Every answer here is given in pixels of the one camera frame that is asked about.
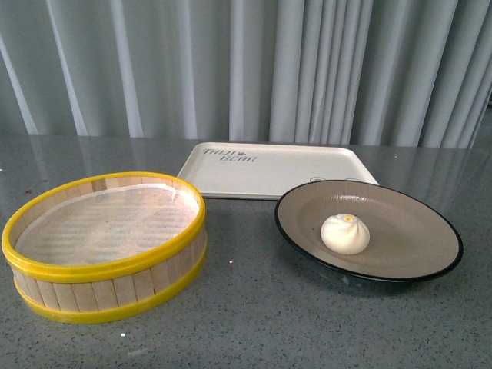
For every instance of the white steamed bun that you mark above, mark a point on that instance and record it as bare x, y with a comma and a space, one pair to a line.
345, 234

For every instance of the brown plate with black rim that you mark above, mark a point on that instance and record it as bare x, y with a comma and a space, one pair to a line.
409, 241

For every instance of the white steamer liner paper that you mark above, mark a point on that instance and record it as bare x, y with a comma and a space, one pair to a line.
113, 225

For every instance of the yellow rimmed bamboo steamer basket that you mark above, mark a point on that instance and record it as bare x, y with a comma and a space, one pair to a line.
99, 293

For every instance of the grey pleated curtain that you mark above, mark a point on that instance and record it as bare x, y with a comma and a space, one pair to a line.
399, 73

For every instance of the cream rectangular bear tray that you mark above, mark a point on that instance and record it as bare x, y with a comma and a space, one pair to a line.
266, 171

